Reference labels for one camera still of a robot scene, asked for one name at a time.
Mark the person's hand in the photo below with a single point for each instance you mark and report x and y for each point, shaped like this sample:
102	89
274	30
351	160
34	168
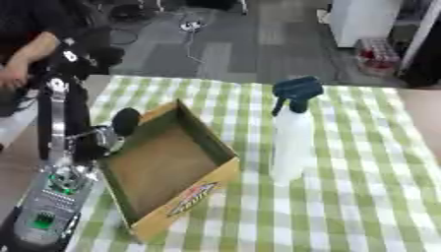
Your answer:
11	77

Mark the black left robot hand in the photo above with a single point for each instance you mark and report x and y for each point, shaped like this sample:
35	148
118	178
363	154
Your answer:
63	118

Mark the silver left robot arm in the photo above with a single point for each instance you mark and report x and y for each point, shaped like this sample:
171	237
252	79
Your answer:
52	203

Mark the person's forearm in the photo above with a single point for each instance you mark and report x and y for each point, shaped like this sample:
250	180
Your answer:
34	49

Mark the tan cardboard box green inside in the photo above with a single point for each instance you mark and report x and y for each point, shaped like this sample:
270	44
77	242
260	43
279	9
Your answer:
163	164

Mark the person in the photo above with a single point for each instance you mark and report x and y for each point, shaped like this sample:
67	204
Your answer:
34	16

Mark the white power strip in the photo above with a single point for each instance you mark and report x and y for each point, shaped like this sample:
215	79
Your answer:
192	25

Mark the white spray bottle dark trigger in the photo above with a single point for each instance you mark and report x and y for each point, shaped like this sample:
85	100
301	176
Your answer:
291	141

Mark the white cabinet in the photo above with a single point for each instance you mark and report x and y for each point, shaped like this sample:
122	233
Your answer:
362	19

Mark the pack of red cans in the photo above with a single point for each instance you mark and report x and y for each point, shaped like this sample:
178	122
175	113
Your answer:
378	55

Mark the white post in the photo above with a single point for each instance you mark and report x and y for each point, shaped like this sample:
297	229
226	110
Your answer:
422	32

